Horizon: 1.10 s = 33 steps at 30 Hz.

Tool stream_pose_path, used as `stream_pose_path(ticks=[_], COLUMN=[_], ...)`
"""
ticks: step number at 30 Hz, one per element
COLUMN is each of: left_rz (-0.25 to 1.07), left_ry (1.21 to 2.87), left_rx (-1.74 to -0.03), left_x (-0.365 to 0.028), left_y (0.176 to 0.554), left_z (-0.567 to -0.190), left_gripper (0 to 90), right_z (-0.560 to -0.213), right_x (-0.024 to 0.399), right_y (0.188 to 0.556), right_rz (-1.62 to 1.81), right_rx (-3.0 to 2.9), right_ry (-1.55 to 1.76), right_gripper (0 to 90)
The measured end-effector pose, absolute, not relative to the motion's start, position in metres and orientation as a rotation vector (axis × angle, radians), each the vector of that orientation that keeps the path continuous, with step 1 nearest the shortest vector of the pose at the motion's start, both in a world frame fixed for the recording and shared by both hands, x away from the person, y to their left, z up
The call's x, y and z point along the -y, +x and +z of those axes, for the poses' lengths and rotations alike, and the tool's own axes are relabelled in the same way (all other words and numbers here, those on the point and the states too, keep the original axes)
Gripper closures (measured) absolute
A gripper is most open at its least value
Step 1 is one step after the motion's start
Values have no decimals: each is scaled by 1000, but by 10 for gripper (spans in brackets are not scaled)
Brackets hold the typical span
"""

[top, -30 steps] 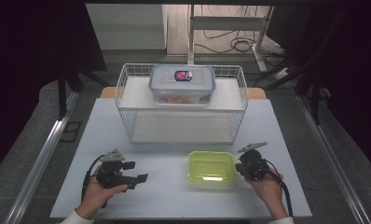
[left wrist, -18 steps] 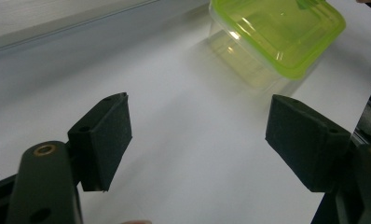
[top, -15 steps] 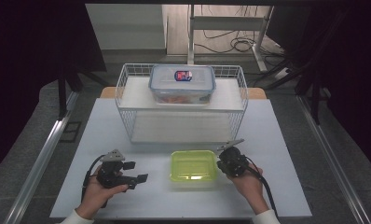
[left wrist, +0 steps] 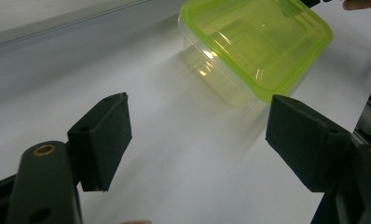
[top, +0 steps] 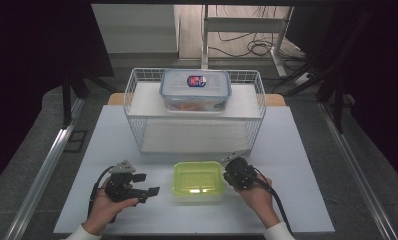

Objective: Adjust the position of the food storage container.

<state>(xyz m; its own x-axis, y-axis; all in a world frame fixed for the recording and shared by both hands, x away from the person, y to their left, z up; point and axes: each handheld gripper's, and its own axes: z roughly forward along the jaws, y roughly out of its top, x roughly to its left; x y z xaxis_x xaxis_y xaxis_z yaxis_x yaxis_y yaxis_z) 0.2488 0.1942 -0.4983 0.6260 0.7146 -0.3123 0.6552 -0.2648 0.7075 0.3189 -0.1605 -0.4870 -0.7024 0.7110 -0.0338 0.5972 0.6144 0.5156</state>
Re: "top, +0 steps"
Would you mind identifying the black floor cables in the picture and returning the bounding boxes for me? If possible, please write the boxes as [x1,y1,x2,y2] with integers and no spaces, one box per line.
[208,5,308,62]

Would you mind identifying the clear container with green lid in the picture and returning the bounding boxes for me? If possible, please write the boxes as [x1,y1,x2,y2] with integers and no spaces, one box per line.
[171,160,226,204]

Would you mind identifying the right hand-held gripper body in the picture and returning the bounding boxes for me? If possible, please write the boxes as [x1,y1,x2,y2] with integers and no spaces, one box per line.
[221,149,259,192]

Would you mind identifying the white wire rack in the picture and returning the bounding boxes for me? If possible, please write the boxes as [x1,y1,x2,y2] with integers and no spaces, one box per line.
[123,68,267,156]

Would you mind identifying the black stand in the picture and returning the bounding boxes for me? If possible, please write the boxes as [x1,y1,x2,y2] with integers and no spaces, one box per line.
[61,71,88,129]
[331,84,345,134]

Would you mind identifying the person's left hand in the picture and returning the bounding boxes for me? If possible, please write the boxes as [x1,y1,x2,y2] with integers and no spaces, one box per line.
[81,188,140,236]

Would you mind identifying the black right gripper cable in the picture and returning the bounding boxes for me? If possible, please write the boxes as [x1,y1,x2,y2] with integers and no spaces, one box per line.
[253,168,293,234]

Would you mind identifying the clear container with blue-rimmed lid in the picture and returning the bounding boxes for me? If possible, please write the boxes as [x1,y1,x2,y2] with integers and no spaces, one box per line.
[159,68,232,113]

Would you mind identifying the aluminium rail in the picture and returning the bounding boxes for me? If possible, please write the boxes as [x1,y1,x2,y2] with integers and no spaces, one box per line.
[3,98,86,240]
[318,101,398,240]

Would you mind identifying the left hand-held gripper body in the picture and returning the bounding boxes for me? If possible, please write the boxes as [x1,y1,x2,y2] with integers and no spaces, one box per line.
[104,159,150,204]

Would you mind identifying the white metal desk frame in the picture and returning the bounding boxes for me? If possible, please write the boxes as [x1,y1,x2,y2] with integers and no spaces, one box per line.
[200,4,295,78]

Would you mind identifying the wooden board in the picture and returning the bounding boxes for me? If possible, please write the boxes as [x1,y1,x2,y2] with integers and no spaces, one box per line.
[106,92,287,108]

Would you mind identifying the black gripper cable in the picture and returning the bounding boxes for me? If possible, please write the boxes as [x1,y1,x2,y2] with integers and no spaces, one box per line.
[87,165,116,221]
[253,168,293,234]

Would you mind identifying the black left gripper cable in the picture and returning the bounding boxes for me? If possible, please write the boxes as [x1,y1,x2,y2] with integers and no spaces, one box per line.
[87,165,116,221]

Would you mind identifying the person's right hand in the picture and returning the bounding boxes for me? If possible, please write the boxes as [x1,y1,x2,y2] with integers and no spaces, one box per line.
[235,176,281,229]

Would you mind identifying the dark curtain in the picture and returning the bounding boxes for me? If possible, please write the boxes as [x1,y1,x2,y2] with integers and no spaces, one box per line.
[285,5,398,191]
[0,0,115,193]

